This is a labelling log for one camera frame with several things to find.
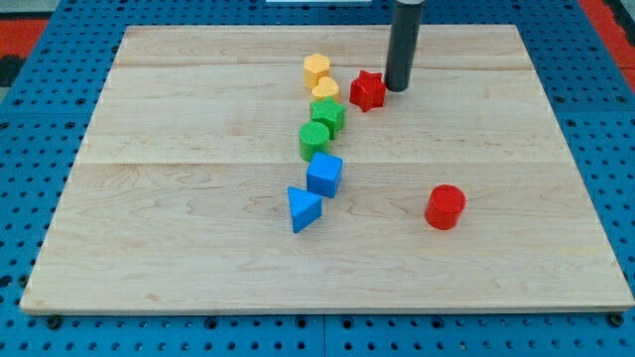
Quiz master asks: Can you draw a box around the yellow hexagon block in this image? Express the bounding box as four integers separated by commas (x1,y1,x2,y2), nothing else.
303,54,330,89

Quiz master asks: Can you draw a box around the yellow heart block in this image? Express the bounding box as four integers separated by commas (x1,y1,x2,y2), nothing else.
312,76,340,102

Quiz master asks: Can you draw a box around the light wooden board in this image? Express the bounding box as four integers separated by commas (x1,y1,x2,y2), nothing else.
21,25,634,315

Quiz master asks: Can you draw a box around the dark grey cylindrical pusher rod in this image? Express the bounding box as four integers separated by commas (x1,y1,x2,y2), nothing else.
385,0,426,92

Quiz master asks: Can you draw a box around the blue triangle block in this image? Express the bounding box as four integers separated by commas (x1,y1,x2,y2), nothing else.
288,186,322,233

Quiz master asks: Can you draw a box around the red star block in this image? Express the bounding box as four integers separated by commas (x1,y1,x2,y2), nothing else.
349,70,386,112

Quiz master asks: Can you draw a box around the green star block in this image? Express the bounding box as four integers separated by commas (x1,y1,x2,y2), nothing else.
310,96,346,140

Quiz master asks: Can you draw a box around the red cylinder block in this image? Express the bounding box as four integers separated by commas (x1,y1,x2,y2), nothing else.
424,184,467,230

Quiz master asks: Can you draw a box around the blue cube block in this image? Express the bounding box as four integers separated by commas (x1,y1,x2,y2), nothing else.
307,153,343,198

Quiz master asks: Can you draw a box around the green cylinder block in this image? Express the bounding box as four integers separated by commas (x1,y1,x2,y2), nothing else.
299,122,330,162

